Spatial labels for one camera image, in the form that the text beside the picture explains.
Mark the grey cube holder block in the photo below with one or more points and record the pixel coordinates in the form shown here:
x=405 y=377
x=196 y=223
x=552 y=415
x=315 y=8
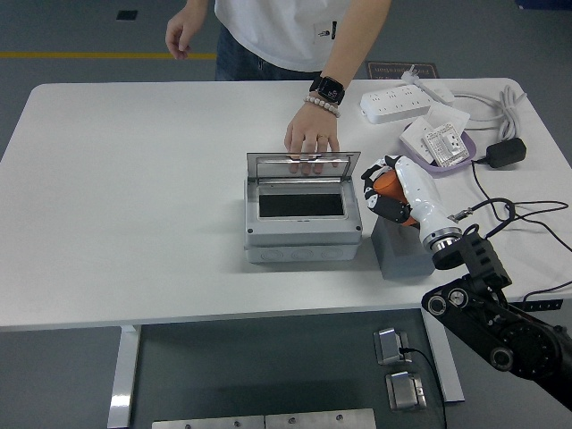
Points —
x=397 y=254

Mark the black floor hatch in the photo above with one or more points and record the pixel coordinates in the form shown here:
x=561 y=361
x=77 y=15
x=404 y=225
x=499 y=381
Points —
x=127 y=15

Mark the person's right forearm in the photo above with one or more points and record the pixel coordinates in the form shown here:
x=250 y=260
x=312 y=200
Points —
x=196 y=6

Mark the person's right hand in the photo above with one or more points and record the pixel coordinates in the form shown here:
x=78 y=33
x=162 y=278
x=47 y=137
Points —
x=176 y=31

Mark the black smartwatch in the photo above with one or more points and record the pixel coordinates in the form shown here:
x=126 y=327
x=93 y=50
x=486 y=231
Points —
x=328 y=89

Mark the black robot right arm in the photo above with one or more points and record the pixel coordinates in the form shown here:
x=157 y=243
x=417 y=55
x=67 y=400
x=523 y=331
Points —
x=482 y=317

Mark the white table leg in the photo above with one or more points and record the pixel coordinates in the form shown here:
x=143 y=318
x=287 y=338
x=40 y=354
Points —
x=447 y=366
x=123 y=375

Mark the person's left hand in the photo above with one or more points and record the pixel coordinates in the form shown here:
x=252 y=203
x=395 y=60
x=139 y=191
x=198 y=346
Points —
x=310 y=129

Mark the black power adapter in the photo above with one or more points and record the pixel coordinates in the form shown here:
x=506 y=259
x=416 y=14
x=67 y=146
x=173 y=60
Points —
x=505 y=153

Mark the person's left forearm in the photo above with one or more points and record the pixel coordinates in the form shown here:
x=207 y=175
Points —
x=357 y=44

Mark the grey metal plate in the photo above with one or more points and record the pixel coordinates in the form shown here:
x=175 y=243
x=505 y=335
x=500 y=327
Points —
x=207 y=423
x=319 y=419

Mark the metal floor socket box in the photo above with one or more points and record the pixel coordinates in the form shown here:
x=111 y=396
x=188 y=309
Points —
x=404 y=391
x=389 y=344

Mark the purple plastic tray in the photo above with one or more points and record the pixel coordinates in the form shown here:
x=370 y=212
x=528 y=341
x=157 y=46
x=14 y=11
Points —
x=431 y=169

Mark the packaged wall socket with label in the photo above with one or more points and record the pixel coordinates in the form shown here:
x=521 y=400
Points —
x=444 y=145

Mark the white wall switch panel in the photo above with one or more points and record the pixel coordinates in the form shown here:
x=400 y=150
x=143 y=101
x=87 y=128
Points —
x=413 y=136

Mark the clear plastic packet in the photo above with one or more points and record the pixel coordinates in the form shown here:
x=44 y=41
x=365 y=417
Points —
x=451 y=116

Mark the blue crate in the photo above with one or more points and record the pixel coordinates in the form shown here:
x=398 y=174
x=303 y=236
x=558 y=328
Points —
x=545 y=3

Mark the white power plug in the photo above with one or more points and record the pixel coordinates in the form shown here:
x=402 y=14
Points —
x=411 y=76

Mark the person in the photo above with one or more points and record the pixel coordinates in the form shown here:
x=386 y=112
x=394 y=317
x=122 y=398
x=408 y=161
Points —
x=277 y=36

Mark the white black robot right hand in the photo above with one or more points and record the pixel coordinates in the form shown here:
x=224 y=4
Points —
x=418 y=187

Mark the grey plastic junction box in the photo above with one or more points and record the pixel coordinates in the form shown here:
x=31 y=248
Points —
x=299 y=232

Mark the brown floor sign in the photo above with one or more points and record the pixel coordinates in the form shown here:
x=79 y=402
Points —
x=393 y=70

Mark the orange cylindrical battery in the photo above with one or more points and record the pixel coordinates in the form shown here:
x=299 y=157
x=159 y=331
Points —
x=389 y=185

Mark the white power strip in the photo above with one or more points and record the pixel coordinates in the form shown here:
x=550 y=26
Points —
x=395 y=105

